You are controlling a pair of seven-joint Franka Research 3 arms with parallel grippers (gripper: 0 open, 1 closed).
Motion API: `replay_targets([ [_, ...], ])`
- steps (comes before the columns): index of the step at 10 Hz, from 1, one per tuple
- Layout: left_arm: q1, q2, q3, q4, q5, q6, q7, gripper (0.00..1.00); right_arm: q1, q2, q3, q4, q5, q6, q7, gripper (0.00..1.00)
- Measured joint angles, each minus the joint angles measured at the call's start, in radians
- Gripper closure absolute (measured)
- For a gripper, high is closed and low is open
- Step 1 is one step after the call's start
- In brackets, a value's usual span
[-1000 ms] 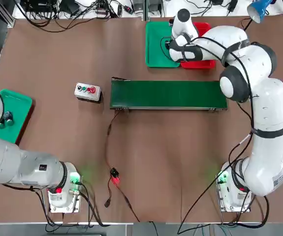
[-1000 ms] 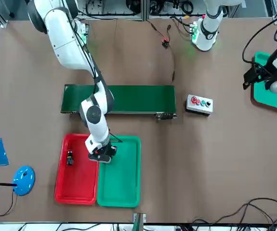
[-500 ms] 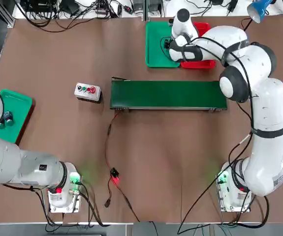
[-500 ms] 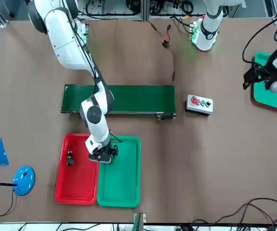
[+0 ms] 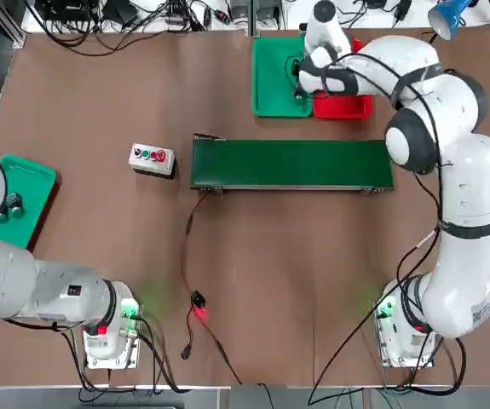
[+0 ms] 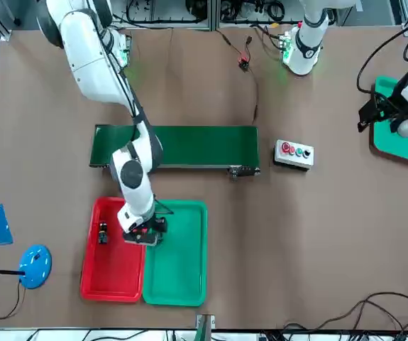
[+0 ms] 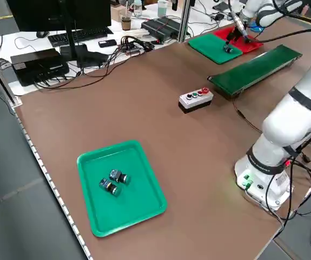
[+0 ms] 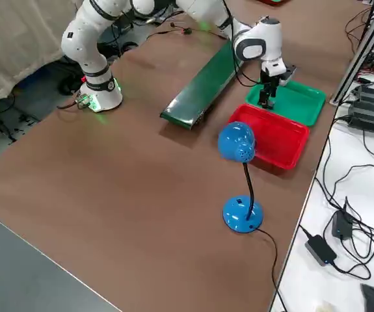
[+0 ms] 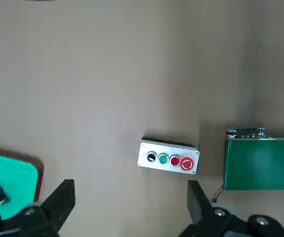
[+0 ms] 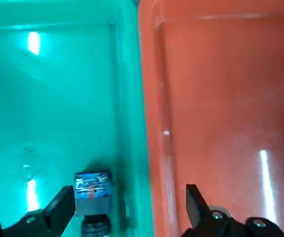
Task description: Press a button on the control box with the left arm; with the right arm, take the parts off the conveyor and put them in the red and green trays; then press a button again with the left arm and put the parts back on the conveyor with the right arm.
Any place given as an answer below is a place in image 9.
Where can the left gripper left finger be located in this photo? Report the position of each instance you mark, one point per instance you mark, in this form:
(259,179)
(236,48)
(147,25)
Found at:
(45,214)

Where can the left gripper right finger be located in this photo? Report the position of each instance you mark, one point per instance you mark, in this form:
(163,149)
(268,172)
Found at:
(206,217)

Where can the grey push-button control box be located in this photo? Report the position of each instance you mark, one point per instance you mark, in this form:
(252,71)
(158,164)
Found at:
(166,150)

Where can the green belt conveyor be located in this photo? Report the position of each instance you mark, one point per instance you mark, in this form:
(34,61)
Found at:
(262,165)

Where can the small green plastic tray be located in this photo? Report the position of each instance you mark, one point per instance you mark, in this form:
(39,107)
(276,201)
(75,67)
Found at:
(15,182)

